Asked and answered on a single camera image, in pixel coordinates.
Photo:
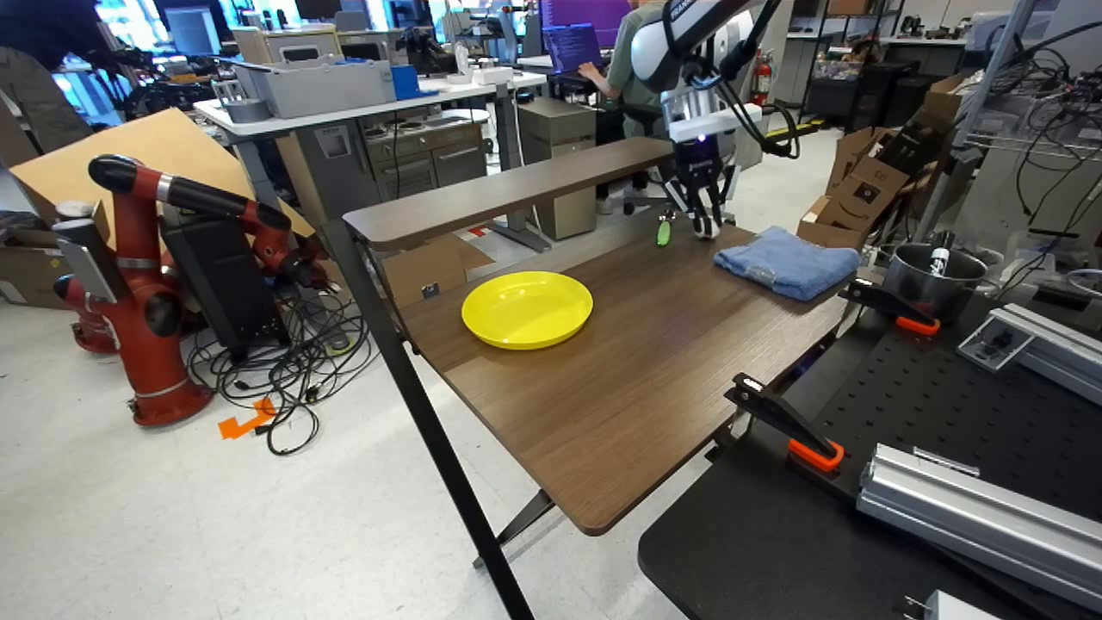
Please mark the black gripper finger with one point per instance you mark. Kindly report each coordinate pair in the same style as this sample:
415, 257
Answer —
717, 208
686, 206

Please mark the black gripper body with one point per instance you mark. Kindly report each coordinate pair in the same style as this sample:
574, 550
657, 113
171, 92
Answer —
700, 163

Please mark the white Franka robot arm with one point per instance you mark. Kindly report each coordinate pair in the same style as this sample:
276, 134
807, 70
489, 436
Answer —
659, 40

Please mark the yellow plate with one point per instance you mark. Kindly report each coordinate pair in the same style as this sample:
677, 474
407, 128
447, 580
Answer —
530, 312

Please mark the blue folded towel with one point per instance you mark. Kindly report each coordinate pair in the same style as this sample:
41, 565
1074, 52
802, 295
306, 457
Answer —
787, 264

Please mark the red fire extinguisher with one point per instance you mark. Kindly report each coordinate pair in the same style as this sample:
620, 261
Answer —
758, 85

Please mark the seated person in green shirt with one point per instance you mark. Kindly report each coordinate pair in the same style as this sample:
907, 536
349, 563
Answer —
633, 86

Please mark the beige filing cabinet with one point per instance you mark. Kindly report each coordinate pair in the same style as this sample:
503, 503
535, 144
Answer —
557, 161

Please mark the open brown cardboard box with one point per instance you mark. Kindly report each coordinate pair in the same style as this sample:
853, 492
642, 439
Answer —
865, 191

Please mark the raised wooden shelf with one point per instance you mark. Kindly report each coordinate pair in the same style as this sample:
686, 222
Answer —
503, 191

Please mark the black orange bar clamp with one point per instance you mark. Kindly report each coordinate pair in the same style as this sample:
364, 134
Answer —
779, 423
889, 303

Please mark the steel pot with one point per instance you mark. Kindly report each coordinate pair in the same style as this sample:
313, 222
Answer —
933, 287

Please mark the tall brown cardboard box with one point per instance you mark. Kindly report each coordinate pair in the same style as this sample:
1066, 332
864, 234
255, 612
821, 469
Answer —
937, 109

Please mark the small black tag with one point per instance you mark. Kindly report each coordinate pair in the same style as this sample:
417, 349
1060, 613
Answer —
433, 291

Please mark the brown cardboard panel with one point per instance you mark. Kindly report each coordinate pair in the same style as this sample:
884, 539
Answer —
417, 266

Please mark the black perforated base board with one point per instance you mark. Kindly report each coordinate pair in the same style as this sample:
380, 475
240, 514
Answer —
795, 539

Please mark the grey desk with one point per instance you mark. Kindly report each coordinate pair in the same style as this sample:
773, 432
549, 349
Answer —
323, 116

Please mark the grey plastic crate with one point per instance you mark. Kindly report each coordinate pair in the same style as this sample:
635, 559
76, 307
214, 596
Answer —
315, 75

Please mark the black computer tower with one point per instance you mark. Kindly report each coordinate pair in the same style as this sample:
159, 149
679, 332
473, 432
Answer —
224, 287

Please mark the orange floor tape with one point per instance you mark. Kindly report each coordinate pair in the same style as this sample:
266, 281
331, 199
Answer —
243, 424

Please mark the large tan cardboard sheet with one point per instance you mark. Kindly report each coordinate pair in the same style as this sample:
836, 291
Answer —
175, 144

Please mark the red Sawyer robot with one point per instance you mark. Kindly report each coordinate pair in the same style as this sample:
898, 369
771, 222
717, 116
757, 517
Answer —
144, 297

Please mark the black table leg frame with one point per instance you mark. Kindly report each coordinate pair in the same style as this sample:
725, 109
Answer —
424, 424

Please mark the short aluminium extrusion rail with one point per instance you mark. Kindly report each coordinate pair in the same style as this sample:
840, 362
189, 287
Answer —
1046, 345

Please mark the long aluminium extrusion rail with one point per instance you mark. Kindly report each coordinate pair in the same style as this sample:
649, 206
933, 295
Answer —
976, 517

